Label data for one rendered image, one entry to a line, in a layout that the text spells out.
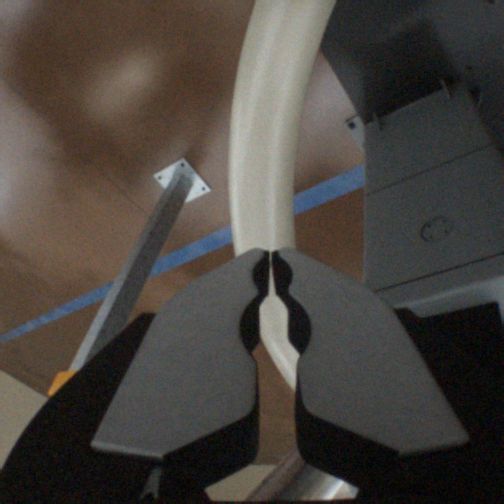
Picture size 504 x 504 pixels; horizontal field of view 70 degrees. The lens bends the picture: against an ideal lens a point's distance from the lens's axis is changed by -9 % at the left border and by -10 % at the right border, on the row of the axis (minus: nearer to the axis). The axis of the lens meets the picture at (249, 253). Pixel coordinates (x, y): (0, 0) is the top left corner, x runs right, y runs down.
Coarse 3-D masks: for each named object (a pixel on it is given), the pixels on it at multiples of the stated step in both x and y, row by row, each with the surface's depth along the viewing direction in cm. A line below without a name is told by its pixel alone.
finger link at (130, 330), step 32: (128, 352) 8; (64, 384) 7; (96, 384) 7; (64, 416) 6; (96, 416) 6; (32, 448) 6; (64, 448) 6; (0, 480) 5; (32, 480) 5; (64, 480) 5; (96, 480) 5; (128, 480) 5
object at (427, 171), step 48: (432, 96) 125; (480, 96) 118; (384, 144) 125; (432, 144) 108; (480, 144) 95; (384, 192) 109; (432, 192) 96; (480, 192) 85; (384, 240) 97; (432, 240) 87; (480, 240) 77; (384, 288) 87; (432, 288) 78; (480, 288) 72
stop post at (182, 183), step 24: (168, 168) 176; (192, 168) 173; (168, 192) 169; (192, 192) 183; (168, 216) 161; (144, 240) 148; (144, 264) 144; (120, 288) 133; (120, 312) 130; (96, 336) 120
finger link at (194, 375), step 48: (192, 288) 10; (240, 288) 10; (192, 336) 8; (240, 336) 8; (144, 384) 7; (192, 384) 7; (240, 384) 7; (144, 432) 6; (192, 432) 6; (240, 432) 7
